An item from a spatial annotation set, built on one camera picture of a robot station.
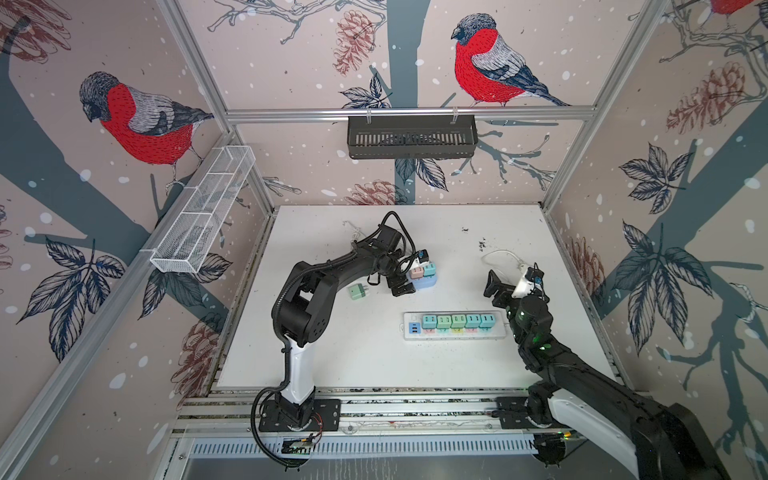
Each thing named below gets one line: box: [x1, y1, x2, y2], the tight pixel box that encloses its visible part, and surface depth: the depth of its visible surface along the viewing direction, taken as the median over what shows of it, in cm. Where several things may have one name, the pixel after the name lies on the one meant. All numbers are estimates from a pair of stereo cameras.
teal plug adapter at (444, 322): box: [436, 315, 452, 331], surface depth 85 cm
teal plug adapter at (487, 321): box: [478, 314, 496, 331], surface depth 85 cm
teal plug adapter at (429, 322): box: [422, 315, 437, 330], surface depth 85 cm
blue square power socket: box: [410, 262, 438, 291], surface depth 97 cm
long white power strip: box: [399, 310, 507, 341], surface depth 87 cm
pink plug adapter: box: [410, 266, 424, 279], surface depth 95 cm
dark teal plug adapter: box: [423, 263, 436, 278], surface depth 97 cm
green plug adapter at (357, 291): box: [348, 283, 369, 301], surface depth 97 cm
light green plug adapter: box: [450, 314, 466, 329], surface depth 85 cm
